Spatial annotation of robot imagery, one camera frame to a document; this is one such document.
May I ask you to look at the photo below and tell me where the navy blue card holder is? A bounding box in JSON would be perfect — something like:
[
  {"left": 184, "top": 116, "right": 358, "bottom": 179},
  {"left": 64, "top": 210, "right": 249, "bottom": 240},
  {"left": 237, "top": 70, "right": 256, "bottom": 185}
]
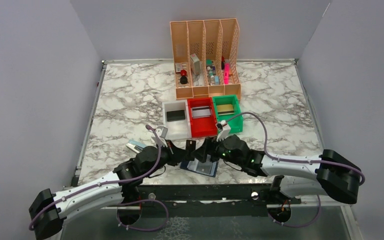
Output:
[{"left": 180, "top": 159, "right": 218, "bottom": 178}]

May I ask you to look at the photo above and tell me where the red and black stamp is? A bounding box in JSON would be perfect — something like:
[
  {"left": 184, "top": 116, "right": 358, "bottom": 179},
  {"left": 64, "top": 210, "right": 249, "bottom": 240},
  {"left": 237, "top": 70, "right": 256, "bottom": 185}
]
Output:
[{"left": 179, "top": 69, "right": 188, "bottom": 85}]

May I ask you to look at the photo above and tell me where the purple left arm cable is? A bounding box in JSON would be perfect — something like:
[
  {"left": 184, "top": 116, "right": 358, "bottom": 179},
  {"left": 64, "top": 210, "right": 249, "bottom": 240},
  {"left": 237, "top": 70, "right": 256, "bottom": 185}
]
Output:
[{"left": 28, "top": 124, "right": 170, "bottom": 232}]

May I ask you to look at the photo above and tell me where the black card from holder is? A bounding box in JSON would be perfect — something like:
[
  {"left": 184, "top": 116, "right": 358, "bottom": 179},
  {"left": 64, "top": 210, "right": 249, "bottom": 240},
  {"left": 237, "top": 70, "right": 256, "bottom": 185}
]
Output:
[{"left": 185, "top": 139, "right": 197, "bottom": 157}]

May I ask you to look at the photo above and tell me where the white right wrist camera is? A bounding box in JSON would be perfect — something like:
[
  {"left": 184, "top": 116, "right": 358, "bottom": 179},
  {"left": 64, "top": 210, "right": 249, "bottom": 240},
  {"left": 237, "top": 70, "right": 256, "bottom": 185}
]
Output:
[{"left": 215, "top": 120, "right": 231, "bottom": 142}]

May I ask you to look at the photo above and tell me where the white box in organizer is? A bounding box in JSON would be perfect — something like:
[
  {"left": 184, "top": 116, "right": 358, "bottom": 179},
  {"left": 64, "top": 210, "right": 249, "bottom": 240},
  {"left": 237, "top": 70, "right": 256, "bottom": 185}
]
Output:
[{"left": 190, "top": 53, "right": 201, "bottom": 76}]

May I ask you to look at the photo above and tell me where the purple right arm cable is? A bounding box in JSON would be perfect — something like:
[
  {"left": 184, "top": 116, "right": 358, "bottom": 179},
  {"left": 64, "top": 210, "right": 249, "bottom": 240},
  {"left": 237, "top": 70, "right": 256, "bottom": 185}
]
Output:
[{"left": 216, "top": 111, "right": 366, "bottom": 229}]

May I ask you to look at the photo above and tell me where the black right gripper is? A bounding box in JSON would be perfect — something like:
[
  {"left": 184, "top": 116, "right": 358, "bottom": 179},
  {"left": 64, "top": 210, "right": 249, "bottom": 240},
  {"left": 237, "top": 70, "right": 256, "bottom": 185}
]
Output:
[{"left": 191, "top": 133, "right": 244, "bottom": 167}]

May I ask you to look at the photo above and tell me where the green plastic bin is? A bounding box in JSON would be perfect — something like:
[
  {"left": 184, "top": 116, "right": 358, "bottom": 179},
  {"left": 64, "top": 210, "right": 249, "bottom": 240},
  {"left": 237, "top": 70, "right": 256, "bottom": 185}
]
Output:
[{"left": 212, "top": 94, "right": 244, "bottom": 134}]

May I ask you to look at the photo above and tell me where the peach desk file organizer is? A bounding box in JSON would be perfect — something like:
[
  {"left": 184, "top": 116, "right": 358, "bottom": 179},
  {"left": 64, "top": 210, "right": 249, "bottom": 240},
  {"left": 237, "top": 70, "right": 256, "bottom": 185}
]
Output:
[{"left": 169, "top": 18, "right": 242, "bottom": 100}]

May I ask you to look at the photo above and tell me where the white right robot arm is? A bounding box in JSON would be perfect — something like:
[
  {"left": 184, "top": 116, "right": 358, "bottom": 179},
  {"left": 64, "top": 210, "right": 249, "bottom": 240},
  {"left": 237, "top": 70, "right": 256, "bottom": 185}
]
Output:
[{"left": 191, "top": 134, "right": 363, "bottom": 205}]

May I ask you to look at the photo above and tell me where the pink highlighter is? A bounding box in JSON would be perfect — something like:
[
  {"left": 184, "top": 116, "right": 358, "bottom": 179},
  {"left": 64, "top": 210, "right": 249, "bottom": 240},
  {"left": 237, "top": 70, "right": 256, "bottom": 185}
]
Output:
[{"left": 223, "top": 63, "right": 230, "bottom": 85}]

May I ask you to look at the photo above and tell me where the silver card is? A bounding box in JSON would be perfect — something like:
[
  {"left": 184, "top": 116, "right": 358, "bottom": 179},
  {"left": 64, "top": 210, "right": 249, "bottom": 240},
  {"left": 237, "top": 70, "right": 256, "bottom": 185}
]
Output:
[{"left": 191, "top": 106, "right": 212, "bottom": 119}]

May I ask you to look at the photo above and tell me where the light blue stapler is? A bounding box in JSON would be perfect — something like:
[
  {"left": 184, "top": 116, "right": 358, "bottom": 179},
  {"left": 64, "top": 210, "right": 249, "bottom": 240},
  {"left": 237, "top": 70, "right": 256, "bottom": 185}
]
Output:
[{"left": 126, "top": 139, "right": 146, "bottom": 153}]

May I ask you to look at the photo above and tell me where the red plastic bin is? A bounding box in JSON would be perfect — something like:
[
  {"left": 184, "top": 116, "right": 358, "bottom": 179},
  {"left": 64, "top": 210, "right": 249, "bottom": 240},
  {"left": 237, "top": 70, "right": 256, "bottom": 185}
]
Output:
[{"left": 187, "top": 97, "right": 218, "bottom": 138}]

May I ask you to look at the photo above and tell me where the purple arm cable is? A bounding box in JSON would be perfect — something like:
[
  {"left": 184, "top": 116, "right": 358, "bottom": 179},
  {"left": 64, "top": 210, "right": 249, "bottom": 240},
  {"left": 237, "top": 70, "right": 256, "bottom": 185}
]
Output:
[
  {"left": 216, "top": 111, "right": 366, "bottom": 229},
  {"left": 28, "top": 124, "right": 170, "bottom": 232}
]

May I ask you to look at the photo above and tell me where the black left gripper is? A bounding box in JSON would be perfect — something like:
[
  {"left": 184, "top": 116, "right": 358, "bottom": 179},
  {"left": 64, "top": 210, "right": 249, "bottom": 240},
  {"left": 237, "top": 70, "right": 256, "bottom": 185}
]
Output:
[{"left": 143, "top": 139, "right": 189, "bottom": 178}]

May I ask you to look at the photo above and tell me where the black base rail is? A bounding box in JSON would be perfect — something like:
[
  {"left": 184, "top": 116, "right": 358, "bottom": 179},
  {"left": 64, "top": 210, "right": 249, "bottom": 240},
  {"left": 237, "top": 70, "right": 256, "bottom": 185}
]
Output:
[{"left": 115, "top": 183, "right": 301, "bottom": 222}]

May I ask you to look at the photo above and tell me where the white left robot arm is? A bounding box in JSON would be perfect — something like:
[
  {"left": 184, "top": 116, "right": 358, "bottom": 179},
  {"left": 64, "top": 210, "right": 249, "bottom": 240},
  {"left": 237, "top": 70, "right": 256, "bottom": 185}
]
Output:
[{"left": 28, "top": 143, "right": 190, "bottom": 240}]

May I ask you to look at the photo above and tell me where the white plastic bin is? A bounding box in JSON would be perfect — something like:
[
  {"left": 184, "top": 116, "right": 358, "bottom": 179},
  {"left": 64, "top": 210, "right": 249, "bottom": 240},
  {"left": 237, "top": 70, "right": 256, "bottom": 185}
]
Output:
[{"left": 162, "top": 100, "right": 192, "bottom": 141}]

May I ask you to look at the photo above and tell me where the gold card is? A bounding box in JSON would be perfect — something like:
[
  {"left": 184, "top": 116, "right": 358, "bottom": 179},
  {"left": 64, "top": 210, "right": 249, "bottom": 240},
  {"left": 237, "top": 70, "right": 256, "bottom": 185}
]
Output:
[{"left": 216, "top": 104, "right": 235, "bottom": 116}]

